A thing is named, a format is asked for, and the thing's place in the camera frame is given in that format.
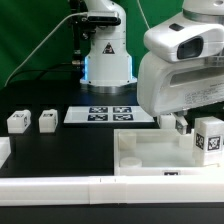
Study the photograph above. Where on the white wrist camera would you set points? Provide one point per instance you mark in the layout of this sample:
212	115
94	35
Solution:
174	42

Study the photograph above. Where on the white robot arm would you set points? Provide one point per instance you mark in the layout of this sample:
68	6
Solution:
108	66

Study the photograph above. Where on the white square tabletop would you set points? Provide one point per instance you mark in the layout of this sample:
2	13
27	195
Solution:
156	152

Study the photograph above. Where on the white U-shaped obstacle fence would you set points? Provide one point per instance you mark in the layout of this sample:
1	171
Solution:
70	170

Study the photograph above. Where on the white AprilTag base plate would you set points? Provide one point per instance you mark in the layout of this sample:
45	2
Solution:
106	114

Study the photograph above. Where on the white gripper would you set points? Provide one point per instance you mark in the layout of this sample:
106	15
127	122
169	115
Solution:
165	87

